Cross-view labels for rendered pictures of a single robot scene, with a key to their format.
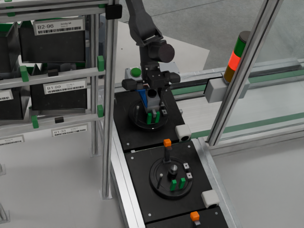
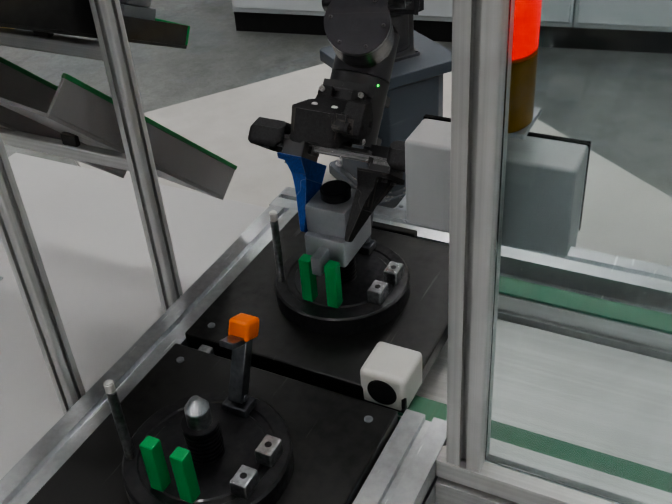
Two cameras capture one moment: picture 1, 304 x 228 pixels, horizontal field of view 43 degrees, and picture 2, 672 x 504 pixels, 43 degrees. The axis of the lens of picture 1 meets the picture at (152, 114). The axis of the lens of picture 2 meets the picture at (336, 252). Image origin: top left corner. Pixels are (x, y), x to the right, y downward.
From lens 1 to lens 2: 0.88 m
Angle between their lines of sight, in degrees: 41
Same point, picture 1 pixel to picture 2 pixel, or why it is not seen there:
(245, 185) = not seen: outside the picture
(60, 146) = (132, 298)
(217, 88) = (421, 147)
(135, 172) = (142, 395)
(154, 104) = (327, 227)
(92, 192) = not seen: hidden behind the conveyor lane
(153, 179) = (148, 429)
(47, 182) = (22, 350)
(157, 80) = (308, 110)
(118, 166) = (132, 364)
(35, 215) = not seen: outside the picture
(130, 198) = (59, 452)
